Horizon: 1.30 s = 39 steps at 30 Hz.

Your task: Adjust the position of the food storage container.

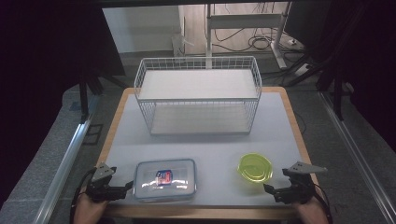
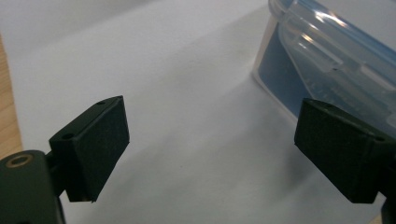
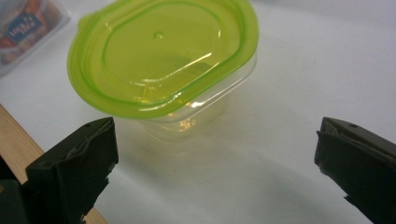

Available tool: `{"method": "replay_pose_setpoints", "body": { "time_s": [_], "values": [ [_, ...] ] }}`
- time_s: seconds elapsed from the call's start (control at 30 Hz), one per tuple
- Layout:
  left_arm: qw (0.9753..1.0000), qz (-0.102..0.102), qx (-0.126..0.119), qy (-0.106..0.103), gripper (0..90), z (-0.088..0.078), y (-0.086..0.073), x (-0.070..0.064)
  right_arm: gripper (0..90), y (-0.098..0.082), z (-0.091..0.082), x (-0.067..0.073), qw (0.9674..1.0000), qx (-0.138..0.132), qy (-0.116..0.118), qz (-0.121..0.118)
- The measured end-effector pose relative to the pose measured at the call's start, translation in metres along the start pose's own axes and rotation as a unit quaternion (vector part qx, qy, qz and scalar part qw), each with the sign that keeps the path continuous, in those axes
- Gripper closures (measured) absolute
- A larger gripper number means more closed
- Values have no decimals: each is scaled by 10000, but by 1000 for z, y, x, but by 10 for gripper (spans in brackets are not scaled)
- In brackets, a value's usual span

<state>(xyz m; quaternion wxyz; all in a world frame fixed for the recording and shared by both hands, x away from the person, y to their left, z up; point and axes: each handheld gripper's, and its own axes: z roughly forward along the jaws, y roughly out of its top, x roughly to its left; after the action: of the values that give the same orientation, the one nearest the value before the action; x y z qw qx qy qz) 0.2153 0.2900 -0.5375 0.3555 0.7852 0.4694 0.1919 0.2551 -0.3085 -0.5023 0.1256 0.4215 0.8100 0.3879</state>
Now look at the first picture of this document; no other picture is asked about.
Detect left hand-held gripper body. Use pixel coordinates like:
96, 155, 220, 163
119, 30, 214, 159
85, 162, 127, 203

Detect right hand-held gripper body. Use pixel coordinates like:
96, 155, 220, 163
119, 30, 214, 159
279, 161, 328, 205

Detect green plastic bowl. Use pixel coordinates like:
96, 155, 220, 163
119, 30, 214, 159
236, 152, 274, 184

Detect clear lidded food container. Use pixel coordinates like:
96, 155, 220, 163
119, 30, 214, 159
133, 158, 198, 203

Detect white wire rack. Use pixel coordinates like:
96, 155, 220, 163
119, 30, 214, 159
134, 55, 263, 136

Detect person's left hand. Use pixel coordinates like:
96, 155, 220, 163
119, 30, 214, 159
73, 194, 108, 224

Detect person's right hand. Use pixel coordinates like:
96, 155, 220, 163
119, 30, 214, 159
293, 197, 330, 224

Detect grey table mat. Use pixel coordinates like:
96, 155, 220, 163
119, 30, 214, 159
106, 91, 311, 208

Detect wooden table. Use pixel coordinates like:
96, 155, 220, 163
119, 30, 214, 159
94, 87, 320, 220

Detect black metal stand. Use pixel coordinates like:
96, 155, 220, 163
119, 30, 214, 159
77, 69, 127, 123
279, 50, 358, 122

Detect white power strip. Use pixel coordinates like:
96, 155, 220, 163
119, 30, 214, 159
293, 63, 311, 77

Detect left hand-held gripper cable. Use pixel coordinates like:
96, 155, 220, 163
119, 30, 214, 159
70, 167, 98, 224

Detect hand-held gripper cable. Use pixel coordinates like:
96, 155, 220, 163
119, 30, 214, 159
70, 167, 98, 224
313, 183, 333, 224

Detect right hand-held gripper cable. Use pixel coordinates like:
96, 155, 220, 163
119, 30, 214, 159
313, 183, 333, 224

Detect aluminium rail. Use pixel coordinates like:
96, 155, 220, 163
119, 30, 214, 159
33, 92, 101, 224
318, 91, 396, 224

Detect black floor cables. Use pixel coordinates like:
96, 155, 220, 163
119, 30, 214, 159
213, 27, 304, 54

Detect white metal desk frame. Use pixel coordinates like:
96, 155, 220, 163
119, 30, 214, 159
205, 2, 290, 70

